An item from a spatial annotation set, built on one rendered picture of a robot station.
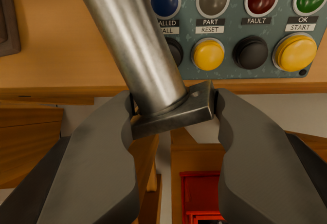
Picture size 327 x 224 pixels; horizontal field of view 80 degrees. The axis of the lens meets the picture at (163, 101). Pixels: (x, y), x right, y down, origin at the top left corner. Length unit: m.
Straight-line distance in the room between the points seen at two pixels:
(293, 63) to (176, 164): 0.20
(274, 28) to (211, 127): 0.97
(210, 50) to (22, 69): 0.18
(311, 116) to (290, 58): 1.16
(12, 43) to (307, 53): 0.26
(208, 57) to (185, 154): 0.17
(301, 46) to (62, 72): 0.21
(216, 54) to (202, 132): 0.96
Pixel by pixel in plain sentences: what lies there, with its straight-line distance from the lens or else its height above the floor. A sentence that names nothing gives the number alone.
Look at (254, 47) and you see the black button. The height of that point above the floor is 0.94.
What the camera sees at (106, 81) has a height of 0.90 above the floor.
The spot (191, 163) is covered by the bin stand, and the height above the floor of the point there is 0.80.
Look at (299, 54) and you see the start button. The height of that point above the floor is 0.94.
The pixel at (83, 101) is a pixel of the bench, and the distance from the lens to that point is 1.04.
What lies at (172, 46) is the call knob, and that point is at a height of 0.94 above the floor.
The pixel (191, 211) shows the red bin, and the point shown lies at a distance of 0.19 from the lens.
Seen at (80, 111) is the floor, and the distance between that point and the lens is 1.20.
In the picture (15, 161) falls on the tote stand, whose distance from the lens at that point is 1.03.
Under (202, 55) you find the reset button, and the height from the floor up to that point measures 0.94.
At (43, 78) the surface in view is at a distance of 0.23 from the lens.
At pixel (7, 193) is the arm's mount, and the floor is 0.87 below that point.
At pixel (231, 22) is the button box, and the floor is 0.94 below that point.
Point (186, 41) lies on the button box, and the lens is 0.17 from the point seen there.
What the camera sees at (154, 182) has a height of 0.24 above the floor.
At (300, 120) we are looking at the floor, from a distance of 1.31.
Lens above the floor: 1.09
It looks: 87 degrees down
